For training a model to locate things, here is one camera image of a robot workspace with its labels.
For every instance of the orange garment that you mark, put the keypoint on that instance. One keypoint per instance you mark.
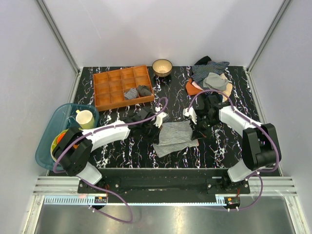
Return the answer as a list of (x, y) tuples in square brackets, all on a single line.
[(192, 88)]

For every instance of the orange compartment tray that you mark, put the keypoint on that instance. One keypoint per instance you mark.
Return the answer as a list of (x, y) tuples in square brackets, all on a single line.
[(110, 87)]

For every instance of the green dotted plate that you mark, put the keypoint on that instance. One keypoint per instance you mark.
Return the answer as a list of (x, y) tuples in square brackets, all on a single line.
[(55, 142)]

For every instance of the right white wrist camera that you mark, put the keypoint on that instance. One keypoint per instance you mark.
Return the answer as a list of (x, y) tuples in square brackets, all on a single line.
[(190, 114)]

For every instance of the rolled dark grey underwear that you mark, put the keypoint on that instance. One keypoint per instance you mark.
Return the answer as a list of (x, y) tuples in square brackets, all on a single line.
[(144, 91)]

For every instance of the beige ceramic bowl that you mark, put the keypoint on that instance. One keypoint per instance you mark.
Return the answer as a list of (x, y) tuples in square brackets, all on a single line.
[(162, 67)]

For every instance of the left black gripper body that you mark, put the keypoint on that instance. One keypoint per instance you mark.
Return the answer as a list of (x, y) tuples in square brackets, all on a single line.
[(150, 132)]

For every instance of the teal plastic bin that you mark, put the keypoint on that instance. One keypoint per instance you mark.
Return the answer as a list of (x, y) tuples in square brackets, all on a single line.
[(63, 118)]

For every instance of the rolled striped underwear in tray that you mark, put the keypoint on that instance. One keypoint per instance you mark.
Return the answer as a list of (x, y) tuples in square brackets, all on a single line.
[(131, 94)]

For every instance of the orange cup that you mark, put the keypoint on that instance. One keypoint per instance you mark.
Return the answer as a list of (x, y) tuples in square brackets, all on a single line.
[(63, 139)]

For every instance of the beige garment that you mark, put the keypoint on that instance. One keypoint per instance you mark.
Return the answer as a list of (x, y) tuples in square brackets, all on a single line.
[(228, 90)]

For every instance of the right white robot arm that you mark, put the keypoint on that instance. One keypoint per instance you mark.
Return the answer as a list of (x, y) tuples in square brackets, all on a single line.
[(260, 149)]

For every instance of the grey garment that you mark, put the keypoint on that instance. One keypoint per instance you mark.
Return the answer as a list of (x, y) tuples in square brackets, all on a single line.
[(215, 81)]

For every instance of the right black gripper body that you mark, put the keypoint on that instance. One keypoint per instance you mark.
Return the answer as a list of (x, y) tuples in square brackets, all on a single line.
[(204, 124)]

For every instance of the grey striped underwear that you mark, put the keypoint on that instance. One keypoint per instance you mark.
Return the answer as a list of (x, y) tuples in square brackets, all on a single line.
[(173, 137)]

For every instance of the navy striped garment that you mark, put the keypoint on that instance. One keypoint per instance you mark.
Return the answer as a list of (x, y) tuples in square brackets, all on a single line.
[(201, 71)]

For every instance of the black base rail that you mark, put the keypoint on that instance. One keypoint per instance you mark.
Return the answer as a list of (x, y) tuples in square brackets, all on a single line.
[(171, 185)]

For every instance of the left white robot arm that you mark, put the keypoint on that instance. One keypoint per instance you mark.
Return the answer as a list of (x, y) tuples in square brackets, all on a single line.
[(75, 161)]

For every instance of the cream and green mug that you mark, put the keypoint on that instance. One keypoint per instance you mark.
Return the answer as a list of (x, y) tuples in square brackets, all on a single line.
[(85, 119)]

